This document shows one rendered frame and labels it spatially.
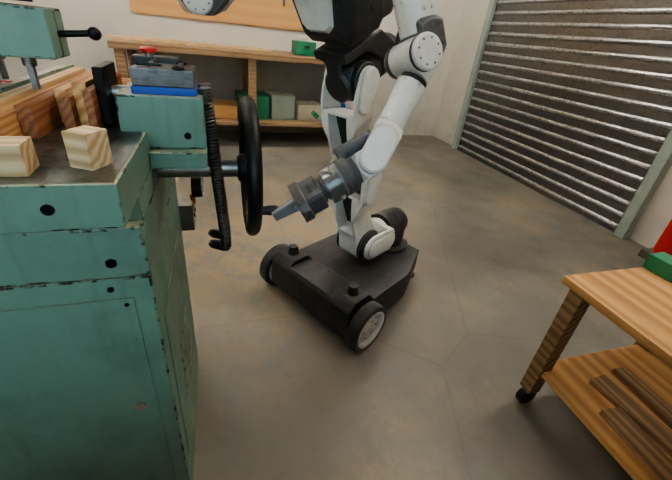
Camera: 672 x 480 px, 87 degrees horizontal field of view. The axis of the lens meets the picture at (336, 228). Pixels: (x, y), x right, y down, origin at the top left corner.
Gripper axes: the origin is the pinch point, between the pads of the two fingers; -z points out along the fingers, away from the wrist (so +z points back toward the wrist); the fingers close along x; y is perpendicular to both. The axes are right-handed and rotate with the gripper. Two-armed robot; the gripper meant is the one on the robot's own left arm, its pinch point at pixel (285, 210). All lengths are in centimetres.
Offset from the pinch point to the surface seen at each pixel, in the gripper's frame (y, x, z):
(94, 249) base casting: 24.7, -17.9, -24.9
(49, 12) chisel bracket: 49, 7, -14
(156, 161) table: 26.1, -4.0, -13.5
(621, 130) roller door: -148, 83, 221
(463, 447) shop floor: -82, -42, 10
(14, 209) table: 36.9, -23.5, -23.0
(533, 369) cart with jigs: -84, -33, 43
